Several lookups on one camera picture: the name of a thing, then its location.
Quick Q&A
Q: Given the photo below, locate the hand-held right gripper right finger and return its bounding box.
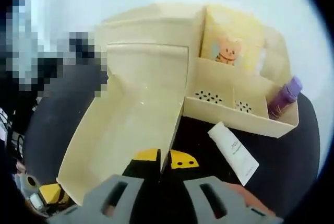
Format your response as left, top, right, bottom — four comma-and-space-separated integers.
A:
166, 149, 285, 224

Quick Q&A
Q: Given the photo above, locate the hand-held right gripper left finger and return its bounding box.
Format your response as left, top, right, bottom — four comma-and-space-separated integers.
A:
49, 148, 162, 224

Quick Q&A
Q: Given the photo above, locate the white cosmetic tube bottle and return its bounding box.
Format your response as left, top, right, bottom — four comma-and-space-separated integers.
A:
207, 121, 260, 186

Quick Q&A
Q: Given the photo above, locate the cream plastic drawer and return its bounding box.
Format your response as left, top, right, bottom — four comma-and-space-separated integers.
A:
103, 20, 195, 45
56, 42, 192, 207

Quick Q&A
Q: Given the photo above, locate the purple cosmetic bottle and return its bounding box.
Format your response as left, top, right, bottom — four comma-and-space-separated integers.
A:
268, 76, 303, 121

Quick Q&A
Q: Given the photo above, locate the person's right hand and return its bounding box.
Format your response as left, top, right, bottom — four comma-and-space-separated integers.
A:
225, 182, 273, 210

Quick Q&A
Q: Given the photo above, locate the black table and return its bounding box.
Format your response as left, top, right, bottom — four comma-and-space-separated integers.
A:
23, 69, 320, 209

